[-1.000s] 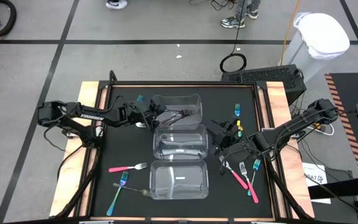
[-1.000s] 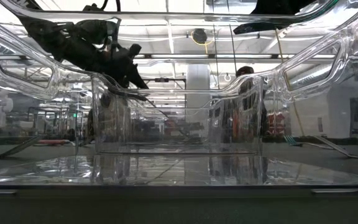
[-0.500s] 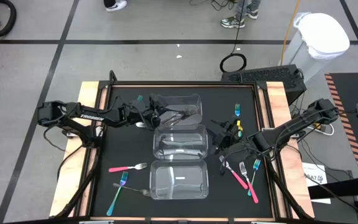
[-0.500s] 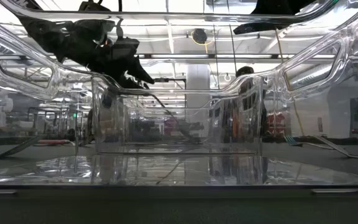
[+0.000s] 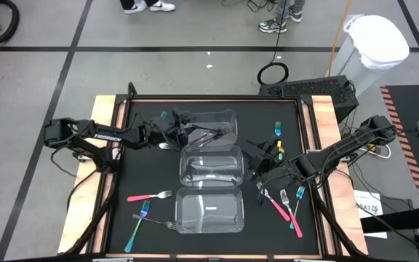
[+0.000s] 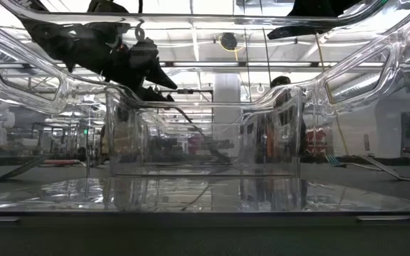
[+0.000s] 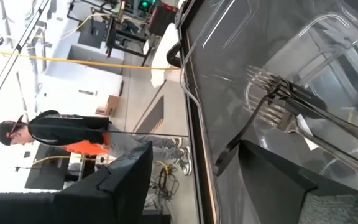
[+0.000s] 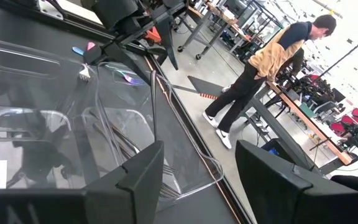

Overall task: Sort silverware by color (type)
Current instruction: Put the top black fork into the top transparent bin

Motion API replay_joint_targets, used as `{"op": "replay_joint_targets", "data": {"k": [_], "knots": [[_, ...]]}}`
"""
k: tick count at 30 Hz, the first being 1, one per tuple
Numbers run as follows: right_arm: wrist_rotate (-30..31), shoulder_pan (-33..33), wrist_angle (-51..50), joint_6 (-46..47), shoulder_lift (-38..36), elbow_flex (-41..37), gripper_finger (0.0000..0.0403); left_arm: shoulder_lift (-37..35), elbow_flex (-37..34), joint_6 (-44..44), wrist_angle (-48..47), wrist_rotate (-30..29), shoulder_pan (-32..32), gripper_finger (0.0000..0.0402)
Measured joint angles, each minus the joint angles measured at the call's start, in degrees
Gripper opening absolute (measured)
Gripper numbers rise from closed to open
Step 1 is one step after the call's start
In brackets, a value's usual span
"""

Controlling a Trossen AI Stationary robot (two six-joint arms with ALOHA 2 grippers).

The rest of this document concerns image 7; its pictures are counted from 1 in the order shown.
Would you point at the black metal table frame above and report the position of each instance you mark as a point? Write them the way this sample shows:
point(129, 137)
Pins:
point(194, 130)

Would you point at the trash can with white bag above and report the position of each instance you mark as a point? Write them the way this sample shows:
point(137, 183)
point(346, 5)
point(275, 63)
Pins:
point(163, 56)

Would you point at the black floor mat striped edge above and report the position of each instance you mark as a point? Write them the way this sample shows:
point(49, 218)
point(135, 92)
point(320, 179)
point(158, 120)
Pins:
point(154, 115)

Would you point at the red and black equipment box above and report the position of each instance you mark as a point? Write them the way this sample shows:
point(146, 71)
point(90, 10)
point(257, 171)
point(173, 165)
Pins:
point(163, 18)

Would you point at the black curved bracket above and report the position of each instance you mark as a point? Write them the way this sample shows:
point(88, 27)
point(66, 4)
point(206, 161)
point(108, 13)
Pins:
point(170, 54)

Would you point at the cardboard box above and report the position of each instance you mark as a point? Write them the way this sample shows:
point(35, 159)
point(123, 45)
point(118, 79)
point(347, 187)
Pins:
point(109, 105)

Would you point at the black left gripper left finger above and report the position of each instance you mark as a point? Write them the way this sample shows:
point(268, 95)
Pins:
point(132, 186)

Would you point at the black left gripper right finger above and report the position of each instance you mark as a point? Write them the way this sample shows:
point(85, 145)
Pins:
point(272, 193)

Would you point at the black table mat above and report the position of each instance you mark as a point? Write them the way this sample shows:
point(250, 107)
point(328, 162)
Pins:
point(228, 202)

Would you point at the person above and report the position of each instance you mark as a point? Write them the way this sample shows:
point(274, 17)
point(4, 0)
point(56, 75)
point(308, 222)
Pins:
point(67, 127)

